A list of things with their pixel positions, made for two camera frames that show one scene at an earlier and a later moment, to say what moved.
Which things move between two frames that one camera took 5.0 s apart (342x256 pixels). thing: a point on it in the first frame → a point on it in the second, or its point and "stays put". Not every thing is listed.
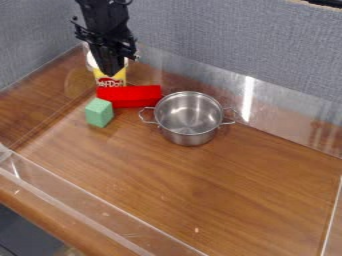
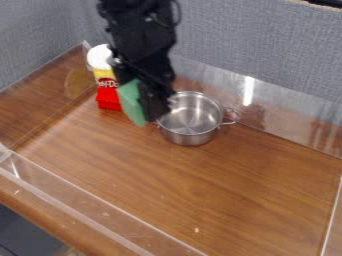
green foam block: (99, 112) → (129, 94)
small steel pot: (189, 117) stays put
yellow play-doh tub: (103, 80) stays put
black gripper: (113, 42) → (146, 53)
